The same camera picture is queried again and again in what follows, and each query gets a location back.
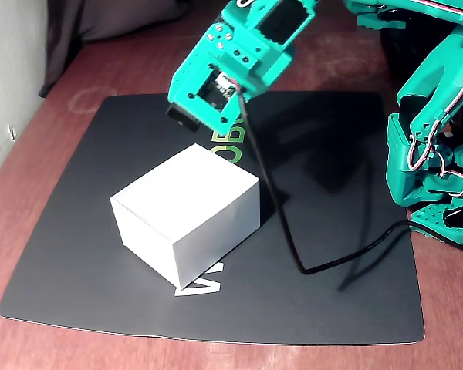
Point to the dark grey cloth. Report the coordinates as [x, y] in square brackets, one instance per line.
[100, 19]

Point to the white open cardboard box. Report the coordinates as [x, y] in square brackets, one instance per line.
[185, 192]

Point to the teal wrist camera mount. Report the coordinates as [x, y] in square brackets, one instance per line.
[185, 90]

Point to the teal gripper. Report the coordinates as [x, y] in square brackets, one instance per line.
[242, 58]

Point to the black WOWROBO printed mat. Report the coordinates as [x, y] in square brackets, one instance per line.
[100, 270]

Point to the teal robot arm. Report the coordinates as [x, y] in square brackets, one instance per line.
[436, 69]

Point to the black Procell battery pack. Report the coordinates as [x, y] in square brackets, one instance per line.
[181, 115]

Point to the teal background robot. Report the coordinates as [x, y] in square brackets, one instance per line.
[382, 21]

